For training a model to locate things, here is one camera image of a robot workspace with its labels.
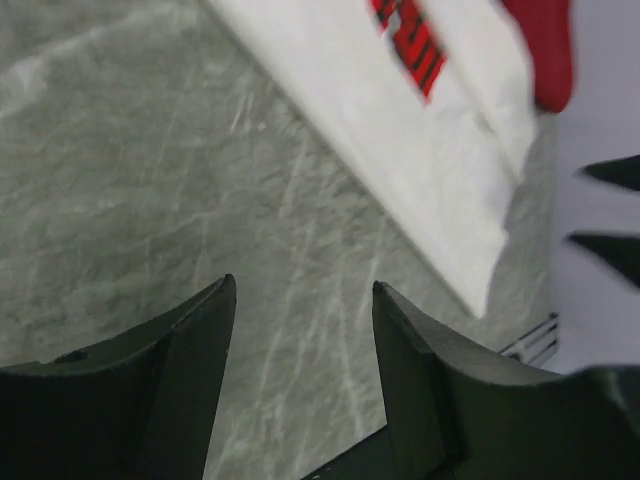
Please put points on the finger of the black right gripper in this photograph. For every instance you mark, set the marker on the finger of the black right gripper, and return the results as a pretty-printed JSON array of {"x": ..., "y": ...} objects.
[
  {"x": 622, "y": 172},
  {"x": 618, "y": 251}
]

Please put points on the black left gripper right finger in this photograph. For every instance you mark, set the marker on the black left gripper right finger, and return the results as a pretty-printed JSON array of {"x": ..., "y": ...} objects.
[{"x": 457, "y": 410}]

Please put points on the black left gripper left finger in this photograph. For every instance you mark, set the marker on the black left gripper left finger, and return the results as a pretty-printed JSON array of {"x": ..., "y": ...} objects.
[{"x": 140, "y": 405}]

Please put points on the white t shirt red print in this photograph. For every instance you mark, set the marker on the white t shirt red print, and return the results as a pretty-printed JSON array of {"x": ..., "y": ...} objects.
[{"x": 428, "y": 103}]

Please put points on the aluminium frame rail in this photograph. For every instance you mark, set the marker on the aluminium frame rail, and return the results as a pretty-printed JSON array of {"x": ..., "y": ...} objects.
[{"x": 536, "y": 347}]

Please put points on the folded red t shirt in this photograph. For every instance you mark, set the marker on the folded red t shirt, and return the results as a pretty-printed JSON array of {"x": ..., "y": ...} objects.
[{"x": 547, "y": 29}]

